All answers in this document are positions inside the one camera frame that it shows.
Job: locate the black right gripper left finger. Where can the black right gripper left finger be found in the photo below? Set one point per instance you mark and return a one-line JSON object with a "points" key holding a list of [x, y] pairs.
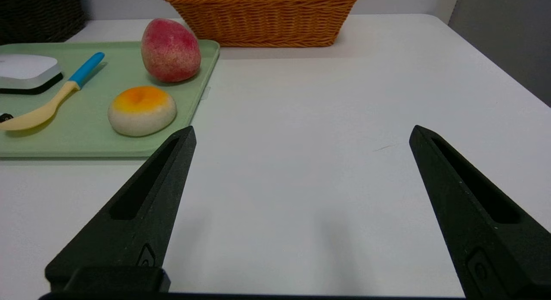
{"points": [[137, 222]]}

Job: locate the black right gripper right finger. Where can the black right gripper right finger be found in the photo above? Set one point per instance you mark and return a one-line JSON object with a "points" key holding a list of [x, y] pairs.
{"points": [[486, 248]]}

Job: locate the white bun with orange top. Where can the white bun with orange top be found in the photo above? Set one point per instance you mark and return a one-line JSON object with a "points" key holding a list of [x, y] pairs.
{"points": [[142, 112]]}

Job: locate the white marker with black caps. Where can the white marker with black caps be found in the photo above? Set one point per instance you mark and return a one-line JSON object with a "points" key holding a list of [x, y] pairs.
{"points": [[5, 117]]}

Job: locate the red peach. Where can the red peach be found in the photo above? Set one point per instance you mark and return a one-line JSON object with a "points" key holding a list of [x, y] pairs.
{"points": [[170, 50]]}

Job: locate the dark brown wicker basket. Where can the dark brown wicker basket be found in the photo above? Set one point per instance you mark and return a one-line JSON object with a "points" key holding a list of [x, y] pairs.
{"points": [[38, 16]]}

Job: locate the orange wicker basket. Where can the orange wicker basket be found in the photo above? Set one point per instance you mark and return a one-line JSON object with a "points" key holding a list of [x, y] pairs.
{"points": [[267, 20]]}

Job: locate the light green plastic tray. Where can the light green plastic tray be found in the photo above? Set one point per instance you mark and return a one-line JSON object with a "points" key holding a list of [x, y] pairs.
{"points": [[86, 119]]}

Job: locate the white flat router box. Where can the white flat router box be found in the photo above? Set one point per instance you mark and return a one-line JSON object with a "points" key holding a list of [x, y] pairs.
{"points": [[26, 72]]}

